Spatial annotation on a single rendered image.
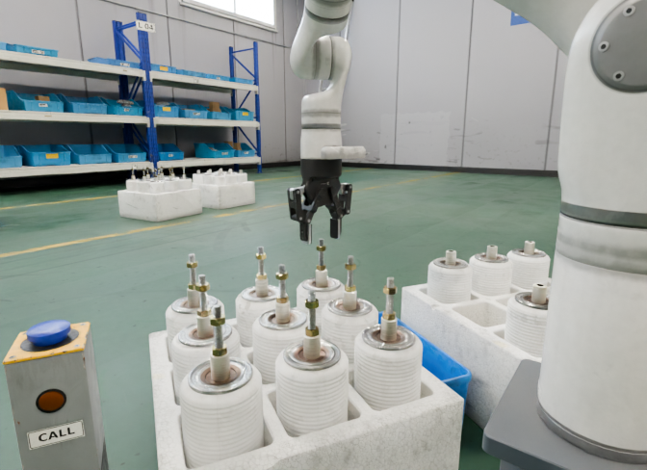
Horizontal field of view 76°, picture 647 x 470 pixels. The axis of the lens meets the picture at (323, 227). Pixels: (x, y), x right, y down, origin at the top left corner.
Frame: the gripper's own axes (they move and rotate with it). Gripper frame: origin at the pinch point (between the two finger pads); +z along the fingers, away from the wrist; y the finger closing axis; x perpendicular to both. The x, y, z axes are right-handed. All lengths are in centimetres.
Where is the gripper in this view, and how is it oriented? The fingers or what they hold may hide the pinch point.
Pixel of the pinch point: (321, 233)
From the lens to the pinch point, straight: 77.5
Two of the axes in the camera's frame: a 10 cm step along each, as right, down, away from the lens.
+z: 0.0, 9.8, 2.1
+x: 6.4, 1.6, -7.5
